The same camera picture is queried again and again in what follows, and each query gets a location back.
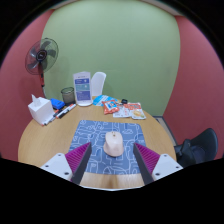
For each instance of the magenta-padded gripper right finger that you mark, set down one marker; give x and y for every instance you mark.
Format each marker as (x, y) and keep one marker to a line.
(165, 165)

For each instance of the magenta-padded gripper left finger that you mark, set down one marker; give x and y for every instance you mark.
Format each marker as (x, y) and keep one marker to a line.
(58, 165)

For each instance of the cream computer mouse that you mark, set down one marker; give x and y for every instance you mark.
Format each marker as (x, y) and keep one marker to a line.
(113, 144)

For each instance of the blue patterned mouse pad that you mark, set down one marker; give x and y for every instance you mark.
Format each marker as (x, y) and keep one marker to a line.
(100, 131)

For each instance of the black office chair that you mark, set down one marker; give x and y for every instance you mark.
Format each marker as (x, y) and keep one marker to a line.
(206, 143)

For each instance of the black-capped whiteboard marker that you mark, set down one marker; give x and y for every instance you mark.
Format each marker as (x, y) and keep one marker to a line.
(51, 118)

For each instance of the red-capped whiteboard marker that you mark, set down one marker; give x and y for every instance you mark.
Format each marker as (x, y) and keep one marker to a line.
(65, 111)

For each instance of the white tissue box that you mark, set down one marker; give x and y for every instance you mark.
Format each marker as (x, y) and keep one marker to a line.
(40, 111)

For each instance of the blue whiteboard eraser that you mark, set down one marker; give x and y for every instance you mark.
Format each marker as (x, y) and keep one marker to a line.
(57, 103)

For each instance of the orange and white snack packet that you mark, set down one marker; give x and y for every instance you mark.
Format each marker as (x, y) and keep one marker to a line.
(136, 110)

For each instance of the dark mesh pen cup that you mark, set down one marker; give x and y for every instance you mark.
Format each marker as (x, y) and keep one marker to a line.
(68, 95)

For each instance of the small black object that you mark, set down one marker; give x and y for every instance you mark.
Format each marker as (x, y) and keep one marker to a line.
(124, 101)

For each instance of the light blue snack packet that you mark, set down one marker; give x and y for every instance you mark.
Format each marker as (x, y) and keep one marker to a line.
(100, 99)

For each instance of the white chair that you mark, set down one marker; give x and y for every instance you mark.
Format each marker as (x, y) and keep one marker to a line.
(98, 83)

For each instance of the black standing fan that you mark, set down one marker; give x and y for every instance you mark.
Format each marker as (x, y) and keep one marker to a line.
(41, 55)

